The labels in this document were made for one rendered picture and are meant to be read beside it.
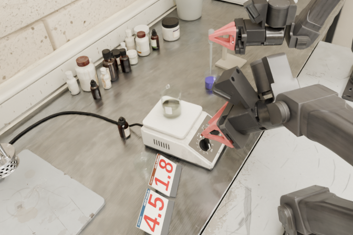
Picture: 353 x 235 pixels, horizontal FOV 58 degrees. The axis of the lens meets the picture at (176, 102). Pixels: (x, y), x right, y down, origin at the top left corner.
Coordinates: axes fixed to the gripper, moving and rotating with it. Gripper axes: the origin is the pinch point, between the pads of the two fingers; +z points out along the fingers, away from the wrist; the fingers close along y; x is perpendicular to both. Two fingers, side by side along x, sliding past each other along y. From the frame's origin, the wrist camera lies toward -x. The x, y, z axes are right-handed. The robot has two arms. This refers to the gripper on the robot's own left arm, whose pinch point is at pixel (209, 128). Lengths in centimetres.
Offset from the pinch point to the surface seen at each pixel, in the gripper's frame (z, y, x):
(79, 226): 22.1, 27.2, -1.7
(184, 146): 9.3, 1.4, 2.3
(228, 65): 17.2, -41.5, 4.0
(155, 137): 16.1, 1.5, -2.3
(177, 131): 9.8, -0.4, -1.2
